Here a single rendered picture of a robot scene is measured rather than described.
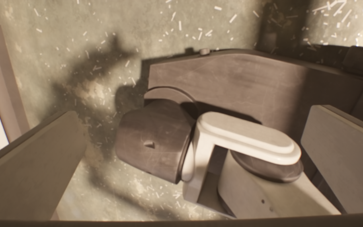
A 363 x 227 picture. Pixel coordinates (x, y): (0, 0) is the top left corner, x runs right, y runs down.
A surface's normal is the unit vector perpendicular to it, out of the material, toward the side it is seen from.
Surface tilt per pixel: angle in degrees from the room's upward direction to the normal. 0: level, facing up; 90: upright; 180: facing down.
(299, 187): 90
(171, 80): 0
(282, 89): 0
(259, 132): 90
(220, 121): 90
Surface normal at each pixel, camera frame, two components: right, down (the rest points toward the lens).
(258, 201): -0.97, -0.04
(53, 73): -0.33, 0.37
